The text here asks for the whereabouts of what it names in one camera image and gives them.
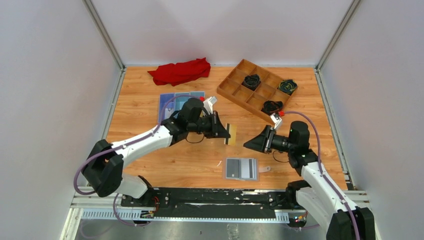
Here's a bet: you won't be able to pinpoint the white silver card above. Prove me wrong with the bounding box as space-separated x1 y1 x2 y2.
165 107 174 113

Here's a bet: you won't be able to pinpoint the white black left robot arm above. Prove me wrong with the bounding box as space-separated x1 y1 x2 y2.
77 96 231 199

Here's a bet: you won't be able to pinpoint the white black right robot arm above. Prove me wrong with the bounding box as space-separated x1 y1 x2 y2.
243 121 377 240

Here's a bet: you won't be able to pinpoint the silver striped card in sleeve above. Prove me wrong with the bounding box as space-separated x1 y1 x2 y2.
240 158 257 180

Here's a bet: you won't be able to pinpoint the black red rolled sock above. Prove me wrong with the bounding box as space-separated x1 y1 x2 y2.
261 100 284 116

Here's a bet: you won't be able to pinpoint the blue three-compartment tray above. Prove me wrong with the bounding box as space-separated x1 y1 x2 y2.
157 91 205 122

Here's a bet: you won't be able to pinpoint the brown wooden divided tray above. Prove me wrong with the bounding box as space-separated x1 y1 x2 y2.
216 59 299 124

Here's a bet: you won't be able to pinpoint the black yellow rolled sock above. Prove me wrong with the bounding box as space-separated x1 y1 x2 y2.
277 79 298 96

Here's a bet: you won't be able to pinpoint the red cloth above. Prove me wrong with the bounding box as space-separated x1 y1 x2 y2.
148 57 211 87

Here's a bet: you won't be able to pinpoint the black rolled sock in tray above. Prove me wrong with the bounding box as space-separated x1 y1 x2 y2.
242 74 261 91

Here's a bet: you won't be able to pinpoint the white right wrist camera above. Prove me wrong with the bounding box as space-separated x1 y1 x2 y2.
270 111 284 131

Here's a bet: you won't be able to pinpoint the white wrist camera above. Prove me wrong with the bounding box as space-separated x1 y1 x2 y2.
270 111 284 131
199 96 218 115

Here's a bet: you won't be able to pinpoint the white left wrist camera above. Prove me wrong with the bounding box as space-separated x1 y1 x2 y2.
199 96 218 115

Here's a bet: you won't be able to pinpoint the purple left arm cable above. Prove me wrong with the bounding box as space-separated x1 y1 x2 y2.
73 95 203 228

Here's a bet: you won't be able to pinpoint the aluminium frame rail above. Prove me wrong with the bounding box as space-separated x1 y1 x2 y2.
59 185 375 240

